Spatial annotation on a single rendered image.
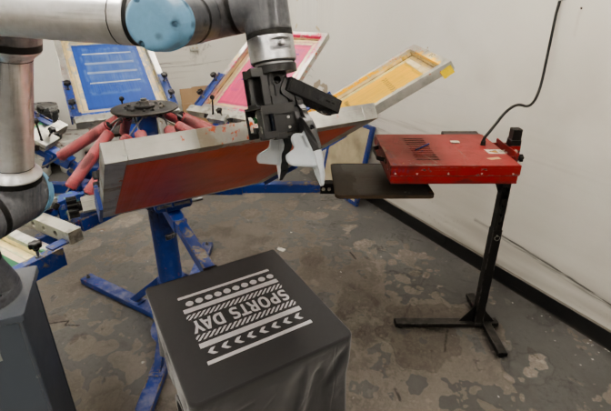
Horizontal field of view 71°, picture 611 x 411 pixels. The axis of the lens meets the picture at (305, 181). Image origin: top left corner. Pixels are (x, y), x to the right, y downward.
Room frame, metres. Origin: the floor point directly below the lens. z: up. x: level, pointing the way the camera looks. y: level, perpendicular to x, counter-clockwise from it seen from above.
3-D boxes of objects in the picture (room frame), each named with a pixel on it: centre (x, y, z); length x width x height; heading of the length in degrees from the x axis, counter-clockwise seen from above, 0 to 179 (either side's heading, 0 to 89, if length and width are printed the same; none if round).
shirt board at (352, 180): (1.95, 0.08, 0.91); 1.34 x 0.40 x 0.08; 90
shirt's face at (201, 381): (0.98, 0.19, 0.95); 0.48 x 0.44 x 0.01; 30
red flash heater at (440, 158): (1.95, -0.67, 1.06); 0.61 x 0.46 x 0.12; 90
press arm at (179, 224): (1.41, 0.43, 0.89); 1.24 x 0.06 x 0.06; 30
